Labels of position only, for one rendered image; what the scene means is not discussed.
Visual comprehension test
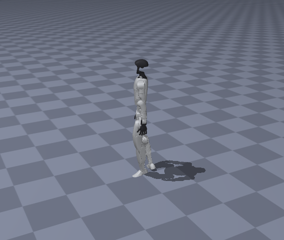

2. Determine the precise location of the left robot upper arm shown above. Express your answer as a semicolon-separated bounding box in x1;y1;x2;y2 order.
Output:
137;80;146;107

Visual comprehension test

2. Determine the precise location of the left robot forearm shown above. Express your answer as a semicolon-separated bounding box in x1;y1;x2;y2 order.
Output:
140;102;147;124

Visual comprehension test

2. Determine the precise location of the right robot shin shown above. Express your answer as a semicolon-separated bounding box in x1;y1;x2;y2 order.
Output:
144;136;153;165

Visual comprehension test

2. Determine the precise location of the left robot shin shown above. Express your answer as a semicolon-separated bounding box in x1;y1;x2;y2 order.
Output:
136;145;146;172

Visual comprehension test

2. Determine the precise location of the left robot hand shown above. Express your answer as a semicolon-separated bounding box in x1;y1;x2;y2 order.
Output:
137;120;147;135

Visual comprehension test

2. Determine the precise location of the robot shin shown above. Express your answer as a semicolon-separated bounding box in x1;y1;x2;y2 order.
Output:
144;136;153;165
136;145;146;172

